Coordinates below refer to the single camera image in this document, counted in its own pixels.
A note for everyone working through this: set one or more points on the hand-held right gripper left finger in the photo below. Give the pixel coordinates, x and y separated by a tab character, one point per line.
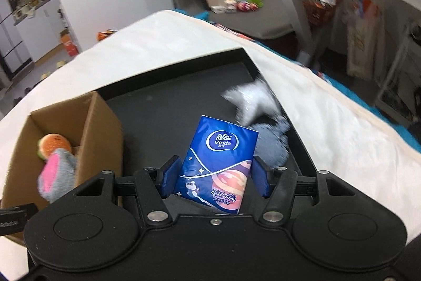
169	175

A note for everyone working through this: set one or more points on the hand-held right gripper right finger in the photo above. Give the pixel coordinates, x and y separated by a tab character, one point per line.
261	177

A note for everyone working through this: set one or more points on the blue tissue packet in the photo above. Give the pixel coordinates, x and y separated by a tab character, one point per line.
217	162

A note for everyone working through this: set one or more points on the grey pink plush toy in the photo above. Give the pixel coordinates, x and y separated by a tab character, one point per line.
52	175

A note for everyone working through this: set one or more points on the white star plush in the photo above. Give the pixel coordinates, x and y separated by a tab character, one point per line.
253	100

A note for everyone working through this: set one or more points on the brown cardboard box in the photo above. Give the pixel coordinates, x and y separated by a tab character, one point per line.
102	136

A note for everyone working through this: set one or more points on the black shallow tray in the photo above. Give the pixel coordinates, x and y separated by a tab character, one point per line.
184	93

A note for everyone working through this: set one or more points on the burger plush toy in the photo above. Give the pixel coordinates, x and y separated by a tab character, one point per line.
54	144

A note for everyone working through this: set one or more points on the black slipper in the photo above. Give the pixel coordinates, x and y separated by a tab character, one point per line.
16	100
28	90

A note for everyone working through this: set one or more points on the orange bag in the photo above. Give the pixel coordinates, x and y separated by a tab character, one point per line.
105	34

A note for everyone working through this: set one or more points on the grey bench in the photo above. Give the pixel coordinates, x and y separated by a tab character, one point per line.
263	21

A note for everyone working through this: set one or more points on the beige tote bag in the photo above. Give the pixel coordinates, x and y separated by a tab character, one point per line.
360	47

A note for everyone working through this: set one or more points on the orange cardboard box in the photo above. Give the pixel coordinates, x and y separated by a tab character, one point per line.
69	45

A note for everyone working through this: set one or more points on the small red toy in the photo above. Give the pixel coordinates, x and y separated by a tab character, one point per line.
252	7
241	6

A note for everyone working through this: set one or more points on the small white box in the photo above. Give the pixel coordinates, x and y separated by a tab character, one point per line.
219	8

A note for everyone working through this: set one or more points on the black framed sliding door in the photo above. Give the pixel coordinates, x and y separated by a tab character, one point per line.
13	47

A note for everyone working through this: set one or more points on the grey black desk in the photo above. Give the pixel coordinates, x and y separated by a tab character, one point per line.
291	4

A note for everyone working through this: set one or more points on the red basket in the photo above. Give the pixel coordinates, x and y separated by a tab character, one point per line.
317	9

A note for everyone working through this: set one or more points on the white kitchen cabinet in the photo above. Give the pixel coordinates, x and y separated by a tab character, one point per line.
39	24

